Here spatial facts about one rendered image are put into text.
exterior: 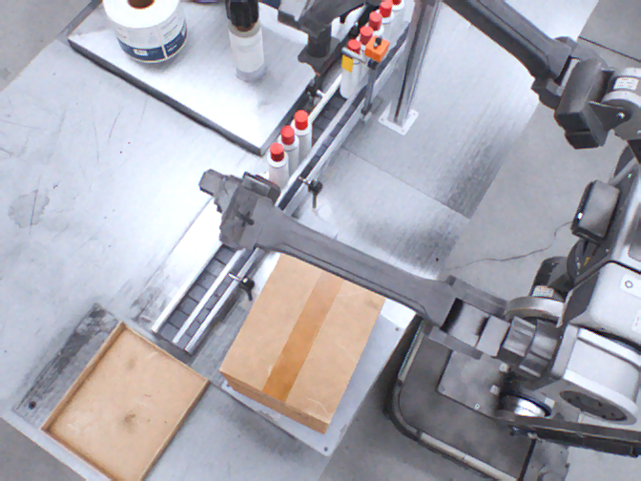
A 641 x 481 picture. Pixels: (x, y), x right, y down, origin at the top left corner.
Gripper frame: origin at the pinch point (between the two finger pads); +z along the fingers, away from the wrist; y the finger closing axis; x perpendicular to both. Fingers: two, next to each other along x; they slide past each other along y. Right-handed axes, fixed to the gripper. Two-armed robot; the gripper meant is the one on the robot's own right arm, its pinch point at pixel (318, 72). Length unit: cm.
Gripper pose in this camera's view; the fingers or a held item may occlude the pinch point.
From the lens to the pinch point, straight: 167.5
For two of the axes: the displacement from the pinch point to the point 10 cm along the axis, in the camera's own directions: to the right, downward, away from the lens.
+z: -0.3, 3.7, 9.3
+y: -5.2, 7.9, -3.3
